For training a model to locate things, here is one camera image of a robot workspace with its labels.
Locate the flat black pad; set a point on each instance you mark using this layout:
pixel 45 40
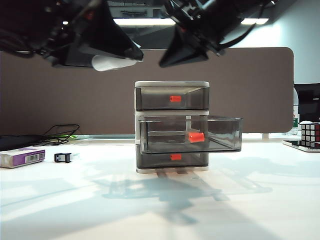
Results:
pixel 15 143

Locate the black rubik's cube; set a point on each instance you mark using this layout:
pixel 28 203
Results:
pixel 310 135

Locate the white drawer cabinet frame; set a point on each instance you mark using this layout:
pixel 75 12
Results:
pixel 172 113

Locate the ceiling light strip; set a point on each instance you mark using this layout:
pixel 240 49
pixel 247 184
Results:
pixel 150 22

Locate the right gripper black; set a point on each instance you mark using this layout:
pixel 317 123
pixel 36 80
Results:
pixel 197 20

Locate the black monitor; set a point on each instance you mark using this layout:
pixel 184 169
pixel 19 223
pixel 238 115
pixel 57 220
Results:
pixel 308 102

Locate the small black clip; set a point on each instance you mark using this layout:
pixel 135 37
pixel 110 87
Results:
pixel 65 157

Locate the brown desk partition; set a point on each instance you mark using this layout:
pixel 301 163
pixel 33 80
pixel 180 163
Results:
pixel 75 100

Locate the purple and white box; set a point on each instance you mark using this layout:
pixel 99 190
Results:
pixel 17 158

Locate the white-edged black tray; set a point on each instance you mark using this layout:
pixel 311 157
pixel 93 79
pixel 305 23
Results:
pixel 306 149

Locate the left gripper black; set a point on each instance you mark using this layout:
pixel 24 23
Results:
pixel 65 27

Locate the white earphone case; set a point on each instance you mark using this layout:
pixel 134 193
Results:
pixel 110 63

